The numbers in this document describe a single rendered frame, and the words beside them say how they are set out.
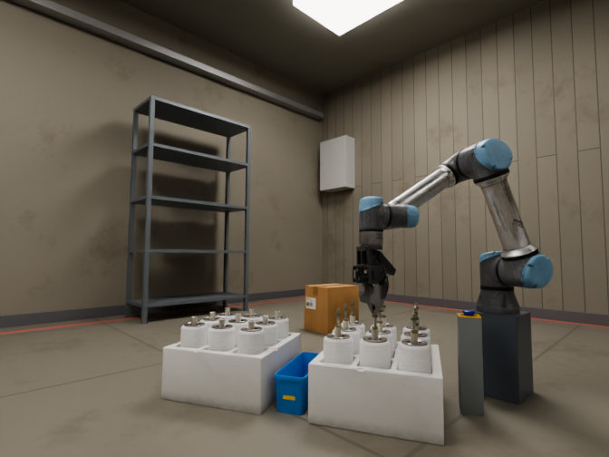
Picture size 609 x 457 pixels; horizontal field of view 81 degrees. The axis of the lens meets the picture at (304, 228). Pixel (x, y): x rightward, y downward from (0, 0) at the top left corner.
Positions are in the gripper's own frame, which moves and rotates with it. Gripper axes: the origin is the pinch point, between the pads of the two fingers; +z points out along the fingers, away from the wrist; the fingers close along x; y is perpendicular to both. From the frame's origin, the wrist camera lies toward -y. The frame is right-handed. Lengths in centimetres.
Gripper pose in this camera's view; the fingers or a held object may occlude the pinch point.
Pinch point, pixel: (375, 308)
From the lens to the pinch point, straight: 118.2
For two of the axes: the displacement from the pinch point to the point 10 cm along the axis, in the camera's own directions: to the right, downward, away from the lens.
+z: -0.1, 10.0, -0.7
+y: -7.5, -0.5, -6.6
